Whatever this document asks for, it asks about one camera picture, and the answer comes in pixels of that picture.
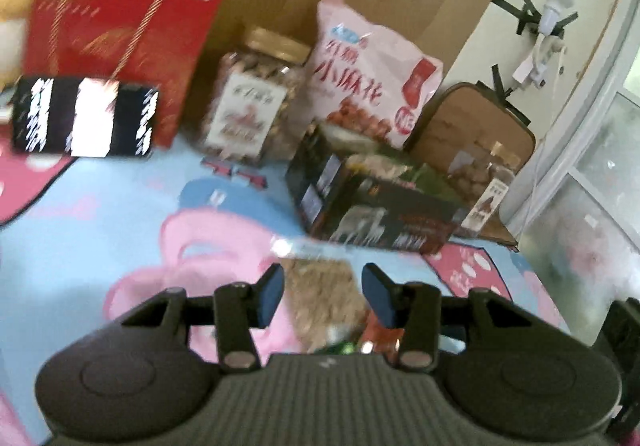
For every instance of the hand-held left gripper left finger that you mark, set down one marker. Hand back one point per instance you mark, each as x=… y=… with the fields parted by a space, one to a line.
x=270 y=296

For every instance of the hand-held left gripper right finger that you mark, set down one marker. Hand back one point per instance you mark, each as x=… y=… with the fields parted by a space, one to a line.
x=380 y=296

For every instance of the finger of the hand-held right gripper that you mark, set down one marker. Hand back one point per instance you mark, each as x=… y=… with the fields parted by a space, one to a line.
x=625 y=331

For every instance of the red snack packet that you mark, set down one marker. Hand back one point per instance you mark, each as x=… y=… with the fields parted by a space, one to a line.
x=382 y=338

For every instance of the clear snack packet gold edge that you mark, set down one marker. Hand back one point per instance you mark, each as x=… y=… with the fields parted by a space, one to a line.
x=320 y=291

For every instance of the green leaf-print packet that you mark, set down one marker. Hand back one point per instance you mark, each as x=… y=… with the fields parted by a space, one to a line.
x=342 y=345

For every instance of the black cardboard box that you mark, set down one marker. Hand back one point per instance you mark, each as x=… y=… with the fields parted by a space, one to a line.
x=370 y=221

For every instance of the frosted glass window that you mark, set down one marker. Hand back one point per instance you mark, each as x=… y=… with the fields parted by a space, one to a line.
x=600 y=201

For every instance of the printed blanket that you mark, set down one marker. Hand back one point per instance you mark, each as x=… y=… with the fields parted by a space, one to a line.
x=125 y=206

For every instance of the small clear nut jar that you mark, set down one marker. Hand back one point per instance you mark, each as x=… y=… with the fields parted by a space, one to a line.
x=250 y=111

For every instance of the pink snack bag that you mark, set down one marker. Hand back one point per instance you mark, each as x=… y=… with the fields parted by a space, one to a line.
x=360 y=76

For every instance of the black tape strip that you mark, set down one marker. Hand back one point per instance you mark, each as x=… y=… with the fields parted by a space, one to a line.
x=500 y=81
x=522 y=8

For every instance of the black smartphone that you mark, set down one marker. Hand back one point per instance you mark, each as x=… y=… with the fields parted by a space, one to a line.
x=85 y=118

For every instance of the red gift bag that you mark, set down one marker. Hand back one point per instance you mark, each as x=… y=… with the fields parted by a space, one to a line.
x=115 y=26

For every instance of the yellow plush toy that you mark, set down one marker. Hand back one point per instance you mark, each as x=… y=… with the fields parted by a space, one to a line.
x=20 y=1

